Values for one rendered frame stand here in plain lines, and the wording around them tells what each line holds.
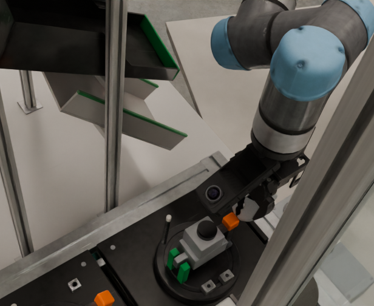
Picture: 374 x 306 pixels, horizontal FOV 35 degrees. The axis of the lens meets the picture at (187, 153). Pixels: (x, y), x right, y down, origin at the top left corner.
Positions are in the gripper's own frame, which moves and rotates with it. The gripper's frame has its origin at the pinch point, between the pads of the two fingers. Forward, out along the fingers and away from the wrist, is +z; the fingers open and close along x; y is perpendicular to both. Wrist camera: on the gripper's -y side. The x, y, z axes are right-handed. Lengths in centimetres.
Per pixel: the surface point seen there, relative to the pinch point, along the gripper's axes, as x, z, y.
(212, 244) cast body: -2.1, -1.1, -7.0
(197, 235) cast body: 0.2, -1.2, -7.9
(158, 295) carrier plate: -1.0, 10.3, -14.7
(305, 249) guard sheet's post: -20, -48, -23
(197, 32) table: 53, 21, 35
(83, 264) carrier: 10.0, 10.1, -21.8
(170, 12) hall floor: 138, 108, 98
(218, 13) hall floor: 127, 108, 117
